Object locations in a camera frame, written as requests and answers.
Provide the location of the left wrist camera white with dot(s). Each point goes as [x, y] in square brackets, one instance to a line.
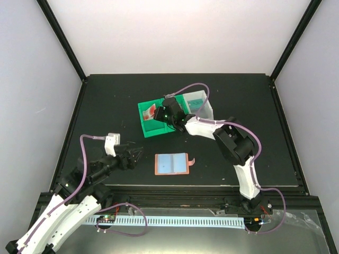
[111, 140]

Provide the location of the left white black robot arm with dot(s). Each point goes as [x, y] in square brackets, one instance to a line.
[80, 194]

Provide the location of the left electronics board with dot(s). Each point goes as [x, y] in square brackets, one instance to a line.
[106, 219]

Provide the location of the right black frame post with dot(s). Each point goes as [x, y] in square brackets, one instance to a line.
[297, 34]

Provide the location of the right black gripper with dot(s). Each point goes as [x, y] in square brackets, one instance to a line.
[158, 114]

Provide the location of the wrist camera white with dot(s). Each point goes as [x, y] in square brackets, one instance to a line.
[169, 95]
[111, 140]

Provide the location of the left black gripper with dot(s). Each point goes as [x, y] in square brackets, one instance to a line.
[124, 164]

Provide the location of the left green bin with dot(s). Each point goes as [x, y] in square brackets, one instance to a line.
[152, 127]

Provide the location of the electronics board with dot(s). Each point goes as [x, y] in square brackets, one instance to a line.
[256, 221]
[106, 219]

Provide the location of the white slotted cable duct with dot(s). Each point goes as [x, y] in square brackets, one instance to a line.
[172, 221]

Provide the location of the white bin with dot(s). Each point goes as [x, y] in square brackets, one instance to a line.
[205, 111]

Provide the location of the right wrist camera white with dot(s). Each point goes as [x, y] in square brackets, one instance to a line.
[169, 95]

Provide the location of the teal chip credit card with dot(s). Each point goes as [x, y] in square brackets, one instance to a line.
[195, 104]

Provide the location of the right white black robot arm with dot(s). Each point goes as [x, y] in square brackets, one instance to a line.
[238, 145]

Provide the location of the green bin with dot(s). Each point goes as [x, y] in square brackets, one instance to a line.
[182, 103]
[152, 127]

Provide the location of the pink leather card holder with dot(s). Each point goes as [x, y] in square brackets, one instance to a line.
[172, 164]

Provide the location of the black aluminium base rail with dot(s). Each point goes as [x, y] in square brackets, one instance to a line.
[201, 197]

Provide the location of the red circle credit card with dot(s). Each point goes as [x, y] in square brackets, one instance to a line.
[149, 113]

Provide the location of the left black frame post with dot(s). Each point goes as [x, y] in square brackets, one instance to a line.
[54, 24]

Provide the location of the right electronics board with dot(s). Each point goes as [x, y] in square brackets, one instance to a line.
[256, 221]

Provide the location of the middle green bin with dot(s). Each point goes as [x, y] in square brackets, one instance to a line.
[182, 103]

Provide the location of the black frame post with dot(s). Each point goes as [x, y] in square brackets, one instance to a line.
[297, 34]
[54, 24]

